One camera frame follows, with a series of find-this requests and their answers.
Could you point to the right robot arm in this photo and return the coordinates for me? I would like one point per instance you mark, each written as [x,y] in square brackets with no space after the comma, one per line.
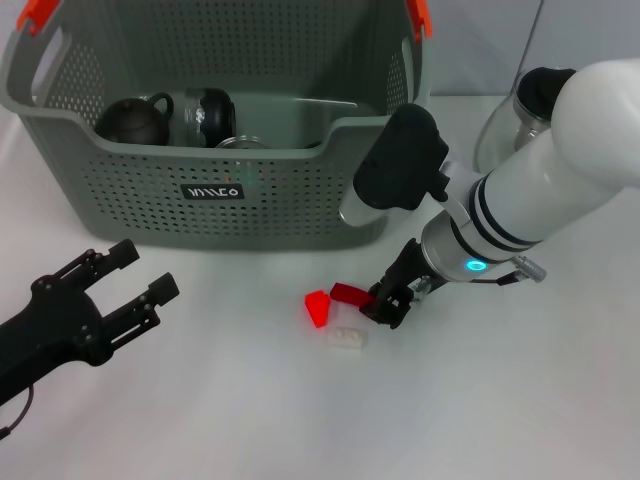
[525,190]

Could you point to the dark red curved brick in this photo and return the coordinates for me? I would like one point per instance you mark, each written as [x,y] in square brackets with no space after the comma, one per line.
[347,293]

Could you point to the clear translucent toy brick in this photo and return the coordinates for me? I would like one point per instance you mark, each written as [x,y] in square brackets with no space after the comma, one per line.
[349,340]

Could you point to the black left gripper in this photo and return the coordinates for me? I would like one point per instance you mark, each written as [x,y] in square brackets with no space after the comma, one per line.
[50,335]

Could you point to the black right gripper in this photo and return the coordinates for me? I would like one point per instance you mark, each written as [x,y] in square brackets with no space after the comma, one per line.
[407,265]

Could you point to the grey perforated storage bin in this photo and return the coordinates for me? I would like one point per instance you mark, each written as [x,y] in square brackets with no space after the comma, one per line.
[250,215]

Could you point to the orange-red slope brick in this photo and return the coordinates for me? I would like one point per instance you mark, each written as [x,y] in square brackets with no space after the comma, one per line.
[317,307]

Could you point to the dark clay teapot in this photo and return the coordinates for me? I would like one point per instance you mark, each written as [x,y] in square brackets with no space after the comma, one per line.
[132,125]

